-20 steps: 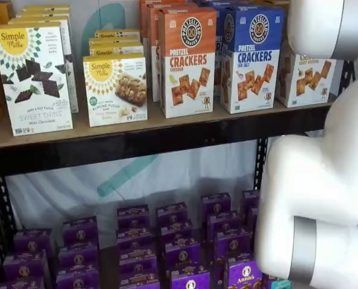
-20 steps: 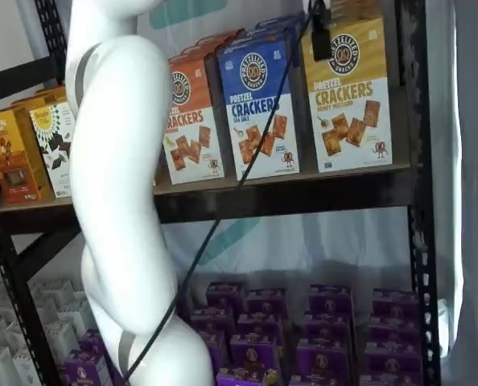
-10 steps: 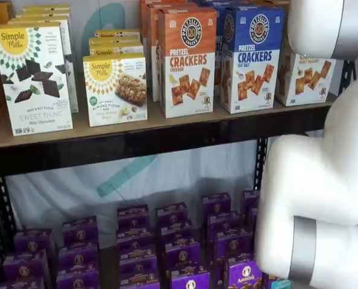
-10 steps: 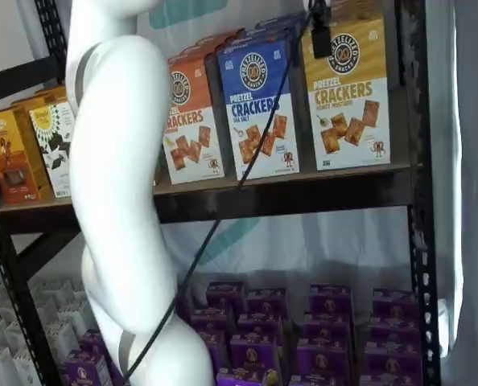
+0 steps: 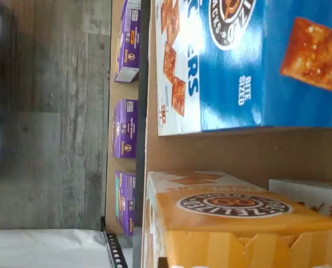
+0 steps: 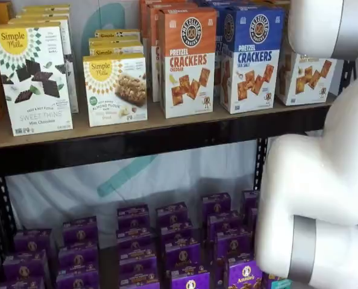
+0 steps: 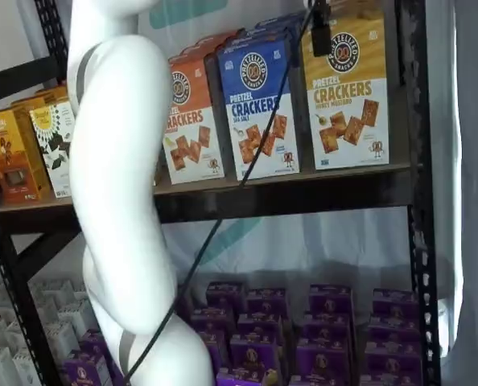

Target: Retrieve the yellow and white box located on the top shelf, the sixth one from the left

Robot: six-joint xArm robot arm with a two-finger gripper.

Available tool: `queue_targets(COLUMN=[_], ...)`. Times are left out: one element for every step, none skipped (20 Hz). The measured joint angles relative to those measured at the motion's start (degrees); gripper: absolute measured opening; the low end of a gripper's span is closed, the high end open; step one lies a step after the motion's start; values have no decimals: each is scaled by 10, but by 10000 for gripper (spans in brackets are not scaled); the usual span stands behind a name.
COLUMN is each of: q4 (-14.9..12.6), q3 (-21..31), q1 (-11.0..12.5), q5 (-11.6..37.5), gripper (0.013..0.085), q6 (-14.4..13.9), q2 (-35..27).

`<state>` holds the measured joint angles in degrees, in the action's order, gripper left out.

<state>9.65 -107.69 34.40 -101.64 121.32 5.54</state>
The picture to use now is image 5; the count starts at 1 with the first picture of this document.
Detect black metal shelf rack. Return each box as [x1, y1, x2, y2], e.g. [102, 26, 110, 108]
[100, 0, 332, 268]

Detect purple Annie's snack box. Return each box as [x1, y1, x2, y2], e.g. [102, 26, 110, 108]
[111, 99, 139, 159]
[114, 0, 142, 84]

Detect blue white pretzel cracker box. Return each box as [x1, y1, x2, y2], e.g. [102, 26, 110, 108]
[156, 0, 332, 137]

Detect white side curtain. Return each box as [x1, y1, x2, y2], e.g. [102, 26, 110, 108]
[0, 228, 135, 268]

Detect purple and teal Annie's box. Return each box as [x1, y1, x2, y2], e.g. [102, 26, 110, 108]
[115, 170, 137, 237]

